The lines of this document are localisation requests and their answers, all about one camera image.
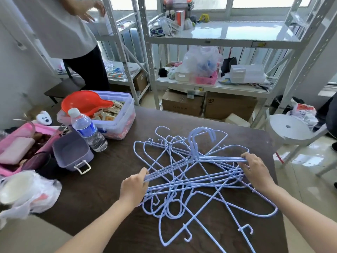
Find person's left hand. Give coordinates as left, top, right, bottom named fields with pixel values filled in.
left=119, top=167, right=150, bottom=209

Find person's right hand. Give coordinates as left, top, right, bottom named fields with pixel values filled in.
left=238, top=152, right=277, bottom=195

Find bunch of blue hangers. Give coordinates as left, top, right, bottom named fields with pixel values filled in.
left=133, top=125, right=278, bottom=253

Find white metal rack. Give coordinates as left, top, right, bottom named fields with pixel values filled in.
left=57, top=0, right=152, bottom=106
left=137, top=0, right=337, bottom=129

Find person's left forearm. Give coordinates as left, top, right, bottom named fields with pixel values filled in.
left=55, top=199, right=141, bottom=253

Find person's right forearm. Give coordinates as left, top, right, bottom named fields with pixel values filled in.
left=257, top=183, right=337, bottom=253

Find clear plastic storage box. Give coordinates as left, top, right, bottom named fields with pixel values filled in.
left=57, top=90, right=136, bottom=141

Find dark wooden table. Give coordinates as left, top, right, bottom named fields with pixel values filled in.
left=26, top=104, right=289, bottom=253

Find white plastic stool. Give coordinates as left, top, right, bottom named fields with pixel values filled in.
left=266, top=114, right=328, bottom=169

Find white block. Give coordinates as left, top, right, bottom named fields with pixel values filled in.
left=225, top=113, right=251, bottom=128

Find clear water bottle blue label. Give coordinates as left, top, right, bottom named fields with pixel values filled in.
left=67, top=108, right=108, bottom=153

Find brown cardboard box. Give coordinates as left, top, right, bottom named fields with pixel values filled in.
left=133, top=71, right=148, bottom=95
left=205, top=91, right=258, bottom=121
left=161, top=89, right=205, bottom=117

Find red and white plastic bag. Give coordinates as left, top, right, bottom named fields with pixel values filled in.
left=286, top=103, right=319, bottom=127

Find black bag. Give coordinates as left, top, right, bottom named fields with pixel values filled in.
left=271, top=95, right=306, bottom=115

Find pile of small sachets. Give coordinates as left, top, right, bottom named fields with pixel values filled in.
left=92, top=100, right=125, bottom=121

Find red plastic scoop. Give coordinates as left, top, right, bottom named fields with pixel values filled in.
left=61, top=90, right=114, bottom=118

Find white drawer organiser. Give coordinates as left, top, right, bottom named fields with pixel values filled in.
left=230, top=64, right=266, bottom=84

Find dark mesh cup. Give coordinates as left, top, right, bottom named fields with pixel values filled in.
left=21, top=151, right=52, bottom=171

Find pink plastic basket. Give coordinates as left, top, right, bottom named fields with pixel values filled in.
left=195, top=71, right=219, bottom=85
left=0, top=121, right=62, bottom=177

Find black cloth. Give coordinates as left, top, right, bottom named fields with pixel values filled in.
left=220, top=57, right=237, bottom=77

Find colourful paint palette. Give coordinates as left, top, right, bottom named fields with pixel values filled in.
left=107, top=72, right=126, bottom=81

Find small white toy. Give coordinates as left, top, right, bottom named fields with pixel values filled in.
left=35, top=110, right=53, bottom=126

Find dark wooden chair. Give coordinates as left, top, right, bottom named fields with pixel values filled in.
left=44, top=76, right=86, bottom=104

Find white plastic basket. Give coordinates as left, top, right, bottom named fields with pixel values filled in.
left=175, top=65, right=191, bottom=82

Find pink sponge block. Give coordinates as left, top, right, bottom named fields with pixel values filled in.
left=0, top=137, right=35, bottom=165

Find clear bag with blue print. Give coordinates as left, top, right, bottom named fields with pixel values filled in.
left=104, top=60, right=122, bottom=73

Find clear plastic bag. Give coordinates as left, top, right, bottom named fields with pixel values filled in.
left=183, top=46, right=224, bottom=77

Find orange and white carton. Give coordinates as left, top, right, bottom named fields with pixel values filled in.
left=175, top=9, right=186, bottom=30

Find clear boxes with orange lids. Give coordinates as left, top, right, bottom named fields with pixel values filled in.
left=163, top=0, right=194, bottom=12

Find small purple box white handle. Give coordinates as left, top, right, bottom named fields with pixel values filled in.
left=52, top=130, right=94, bottom=175

